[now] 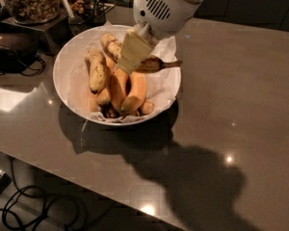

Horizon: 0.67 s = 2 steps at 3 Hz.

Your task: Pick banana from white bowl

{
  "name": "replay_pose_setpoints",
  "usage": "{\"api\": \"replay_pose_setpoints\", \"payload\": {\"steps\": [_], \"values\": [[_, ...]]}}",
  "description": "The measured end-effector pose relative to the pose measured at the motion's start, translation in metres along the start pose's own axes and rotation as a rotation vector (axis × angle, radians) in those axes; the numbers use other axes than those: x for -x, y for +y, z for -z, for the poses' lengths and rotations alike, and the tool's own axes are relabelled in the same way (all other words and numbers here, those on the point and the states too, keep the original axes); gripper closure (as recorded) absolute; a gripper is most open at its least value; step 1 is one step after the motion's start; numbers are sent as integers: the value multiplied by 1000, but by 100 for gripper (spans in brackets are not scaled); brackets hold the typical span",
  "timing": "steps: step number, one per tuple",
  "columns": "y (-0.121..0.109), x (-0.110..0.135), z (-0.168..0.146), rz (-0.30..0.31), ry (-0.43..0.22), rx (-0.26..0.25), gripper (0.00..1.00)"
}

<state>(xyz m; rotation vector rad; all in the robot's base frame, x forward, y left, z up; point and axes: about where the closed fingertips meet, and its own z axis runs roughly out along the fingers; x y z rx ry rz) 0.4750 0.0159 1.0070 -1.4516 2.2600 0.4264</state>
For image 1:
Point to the yellow banana right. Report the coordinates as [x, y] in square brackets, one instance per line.
[136, 95]

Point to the black tongs holder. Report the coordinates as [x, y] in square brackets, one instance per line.
[96, 11]

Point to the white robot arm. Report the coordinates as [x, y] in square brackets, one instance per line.
[155, 20]

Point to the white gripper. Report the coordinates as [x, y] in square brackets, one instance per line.
[165, 12]

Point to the white bowl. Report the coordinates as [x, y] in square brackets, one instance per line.
[64, 68]

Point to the yellow banana centre left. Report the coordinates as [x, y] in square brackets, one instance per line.
[104, 97]

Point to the glass jar of nuts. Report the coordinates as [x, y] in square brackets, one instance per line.
[33, 11]

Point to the black display stand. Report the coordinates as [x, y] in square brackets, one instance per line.
[51, 36]

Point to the black device with cable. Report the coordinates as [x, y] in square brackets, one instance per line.
[19, 55]

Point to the white paper liner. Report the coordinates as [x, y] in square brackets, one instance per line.
[163, 81]

